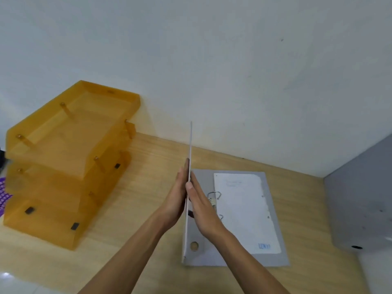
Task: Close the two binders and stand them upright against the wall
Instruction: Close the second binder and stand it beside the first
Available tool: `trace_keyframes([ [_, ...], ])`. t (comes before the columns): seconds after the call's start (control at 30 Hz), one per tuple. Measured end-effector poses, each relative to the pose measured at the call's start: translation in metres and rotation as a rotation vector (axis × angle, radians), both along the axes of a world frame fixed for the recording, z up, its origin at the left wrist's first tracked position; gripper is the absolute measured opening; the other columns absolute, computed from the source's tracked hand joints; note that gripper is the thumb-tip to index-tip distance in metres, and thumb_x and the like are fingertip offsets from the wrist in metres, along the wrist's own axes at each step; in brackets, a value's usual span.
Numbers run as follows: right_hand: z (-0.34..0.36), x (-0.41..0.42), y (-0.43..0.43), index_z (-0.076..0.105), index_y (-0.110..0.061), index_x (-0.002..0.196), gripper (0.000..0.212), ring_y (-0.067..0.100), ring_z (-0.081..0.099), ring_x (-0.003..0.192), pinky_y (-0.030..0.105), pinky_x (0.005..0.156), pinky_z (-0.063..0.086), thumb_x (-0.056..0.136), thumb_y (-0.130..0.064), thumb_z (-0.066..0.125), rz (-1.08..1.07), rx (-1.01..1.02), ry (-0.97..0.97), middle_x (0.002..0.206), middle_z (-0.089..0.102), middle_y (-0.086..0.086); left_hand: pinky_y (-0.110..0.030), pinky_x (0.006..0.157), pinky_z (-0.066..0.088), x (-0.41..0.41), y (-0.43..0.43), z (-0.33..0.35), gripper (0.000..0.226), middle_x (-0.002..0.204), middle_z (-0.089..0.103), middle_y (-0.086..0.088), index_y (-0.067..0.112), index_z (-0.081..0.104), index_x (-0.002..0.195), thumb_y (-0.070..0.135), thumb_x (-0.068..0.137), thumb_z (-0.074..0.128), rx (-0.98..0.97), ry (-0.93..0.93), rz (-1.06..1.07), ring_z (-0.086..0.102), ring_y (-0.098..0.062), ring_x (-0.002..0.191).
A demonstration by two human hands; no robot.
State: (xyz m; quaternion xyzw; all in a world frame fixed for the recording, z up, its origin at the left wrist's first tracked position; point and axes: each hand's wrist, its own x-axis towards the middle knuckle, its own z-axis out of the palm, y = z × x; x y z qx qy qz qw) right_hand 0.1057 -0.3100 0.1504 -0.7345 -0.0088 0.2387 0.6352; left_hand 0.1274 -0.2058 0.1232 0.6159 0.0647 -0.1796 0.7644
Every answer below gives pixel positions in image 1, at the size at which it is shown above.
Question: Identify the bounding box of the person's left forearm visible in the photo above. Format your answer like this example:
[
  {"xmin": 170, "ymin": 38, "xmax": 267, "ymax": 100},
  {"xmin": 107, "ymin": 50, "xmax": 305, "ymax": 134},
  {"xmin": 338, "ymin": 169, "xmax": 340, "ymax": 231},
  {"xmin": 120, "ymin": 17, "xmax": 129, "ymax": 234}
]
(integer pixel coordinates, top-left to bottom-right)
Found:
[{"xmin": 78, "ymin": 209, "xmax": 173, "ymax": 294}]

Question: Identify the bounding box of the person's right hand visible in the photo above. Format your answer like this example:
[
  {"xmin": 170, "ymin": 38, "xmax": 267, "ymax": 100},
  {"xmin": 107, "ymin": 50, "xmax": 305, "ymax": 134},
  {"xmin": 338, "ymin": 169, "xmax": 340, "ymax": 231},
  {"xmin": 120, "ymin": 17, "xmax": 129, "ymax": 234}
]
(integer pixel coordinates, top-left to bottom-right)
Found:
[{"xmin": 185, "ymin": 171, "xmax": 229, "ymax": 244}]

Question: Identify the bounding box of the grey lever arch file binder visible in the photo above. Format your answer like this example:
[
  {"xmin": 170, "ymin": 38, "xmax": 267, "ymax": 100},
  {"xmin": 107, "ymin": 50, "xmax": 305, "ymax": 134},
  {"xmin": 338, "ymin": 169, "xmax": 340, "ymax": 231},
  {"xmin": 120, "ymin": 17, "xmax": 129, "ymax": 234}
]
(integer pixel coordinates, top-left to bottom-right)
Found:
[
  {"xmin": 324, "ymin": 140, "xmax": 392, "ymax": 254},
  {"xmin": 181, "ymin": 121, "xmax": 291, "ymax": 268}
]

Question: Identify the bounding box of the purple patterned mat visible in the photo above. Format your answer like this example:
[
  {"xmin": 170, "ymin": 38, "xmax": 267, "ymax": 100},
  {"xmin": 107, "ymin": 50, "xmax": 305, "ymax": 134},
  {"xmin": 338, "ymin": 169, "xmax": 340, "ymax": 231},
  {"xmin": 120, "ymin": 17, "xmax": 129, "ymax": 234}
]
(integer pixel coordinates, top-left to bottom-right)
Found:
[{"xmin": 0, "ymin": 176, "xmax": 13, "ymax": 218}]

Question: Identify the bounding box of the person's right forearm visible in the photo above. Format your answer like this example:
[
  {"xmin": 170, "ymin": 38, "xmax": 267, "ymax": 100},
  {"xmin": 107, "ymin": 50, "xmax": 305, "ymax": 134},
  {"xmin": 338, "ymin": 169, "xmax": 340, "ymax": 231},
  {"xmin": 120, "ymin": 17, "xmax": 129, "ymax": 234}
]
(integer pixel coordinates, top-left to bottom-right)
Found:
[{"xmin": 211, "ymin": 227, "xmax": 290, "ymax": 294}]

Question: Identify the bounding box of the person's left hand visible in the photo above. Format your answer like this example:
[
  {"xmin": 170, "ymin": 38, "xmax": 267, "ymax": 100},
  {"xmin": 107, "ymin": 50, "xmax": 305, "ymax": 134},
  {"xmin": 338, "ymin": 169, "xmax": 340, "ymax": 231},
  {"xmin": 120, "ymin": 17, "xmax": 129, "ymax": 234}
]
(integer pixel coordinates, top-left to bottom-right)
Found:
[{"xmin": 156, "ymin": 158, "xmax": 191, "ymax": 233}]

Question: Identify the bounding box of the orange translucent stacked paper tray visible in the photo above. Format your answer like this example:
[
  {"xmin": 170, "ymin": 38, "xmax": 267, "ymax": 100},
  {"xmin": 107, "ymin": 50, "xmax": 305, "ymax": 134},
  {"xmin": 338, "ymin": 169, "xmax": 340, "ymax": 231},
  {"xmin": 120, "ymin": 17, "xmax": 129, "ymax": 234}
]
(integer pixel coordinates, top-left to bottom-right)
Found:
[{"xmin": 3, "ymin": 80, "xmax": 141, "ymax": 251}]

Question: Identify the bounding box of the white punched paper sheet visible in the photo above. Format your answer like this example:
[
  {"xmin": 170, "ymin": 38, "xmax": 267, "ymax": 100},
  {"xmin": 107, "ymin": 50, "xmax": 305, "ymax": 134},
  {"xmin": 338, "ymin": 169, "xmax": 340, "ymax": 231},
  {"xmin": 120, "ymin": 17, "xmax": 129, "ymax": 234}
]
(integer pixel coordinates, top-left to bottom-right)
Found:
[{"xmin": 213, "ymin": 172, "xmax": 282, "ymax": 255}]

